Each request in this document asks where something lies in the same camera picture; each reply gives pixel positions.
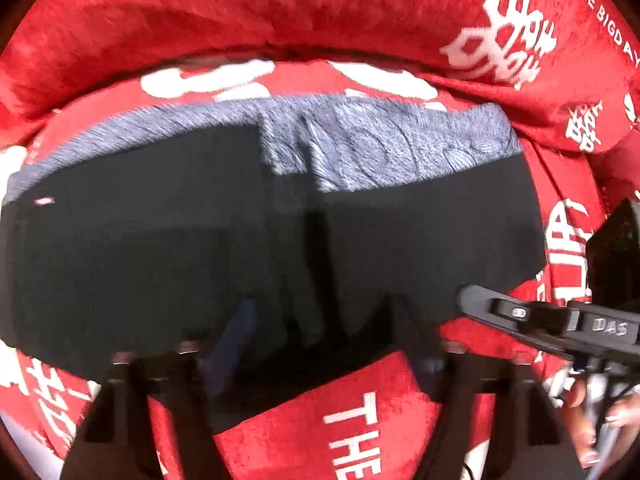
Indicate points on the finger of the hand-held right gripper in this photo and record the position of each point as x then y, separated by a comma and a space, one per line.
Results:
505, 312

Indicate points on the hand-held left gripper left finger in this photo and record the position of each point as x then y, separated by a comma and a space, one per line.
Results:
227, 345

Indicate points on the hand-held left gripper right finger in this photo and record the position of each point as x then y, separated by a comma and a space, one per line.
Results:
425, 350

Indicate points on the black pants with blue-grey trim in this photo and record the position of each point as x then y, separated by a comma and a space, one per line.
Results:
200, 245

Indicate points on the person's right hand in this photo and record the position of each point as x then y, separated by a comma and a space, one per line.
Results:
585, 435

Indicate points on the red printed bed sheet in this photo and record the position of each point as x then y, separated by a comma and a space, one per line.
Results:
370, 410

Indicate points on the red printed folded quilt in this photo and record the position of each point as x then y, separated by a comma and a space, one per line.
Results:
300, 5

